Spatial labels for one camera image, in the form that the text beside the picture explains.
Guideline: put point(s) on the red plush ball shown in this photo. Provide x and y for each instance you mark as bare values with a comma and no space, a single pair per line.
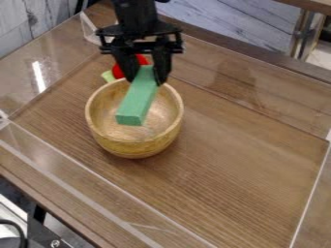
116,71

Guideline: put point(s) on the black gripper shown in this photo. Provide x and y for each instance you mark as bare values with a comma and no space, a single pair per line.
142,33

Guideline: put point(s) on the black table frame leg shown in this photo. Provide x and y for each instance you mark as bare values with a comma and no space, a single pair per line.
40,237

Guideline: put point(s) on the light green flat piece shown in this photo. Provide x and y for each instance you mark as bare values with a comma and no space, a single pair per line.
107,76

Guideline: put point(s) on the clear acrylic tray wall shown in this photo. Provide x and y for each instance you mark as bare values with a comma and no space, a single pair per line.
110,217

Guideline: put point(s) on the metal table leg background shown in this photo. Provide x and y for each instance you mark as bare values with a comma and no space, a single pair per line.
306,34

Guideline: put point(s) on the green stick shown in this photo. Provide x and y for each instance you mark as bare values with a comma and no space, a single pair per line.
136,102

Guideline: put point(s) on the clear acrylic stand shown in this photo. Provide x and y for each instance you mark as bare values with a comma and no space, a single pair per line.
88,29

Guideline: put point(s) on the brown wooden bowl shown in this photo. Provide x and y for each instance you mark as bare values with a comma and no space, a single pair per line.
135,136

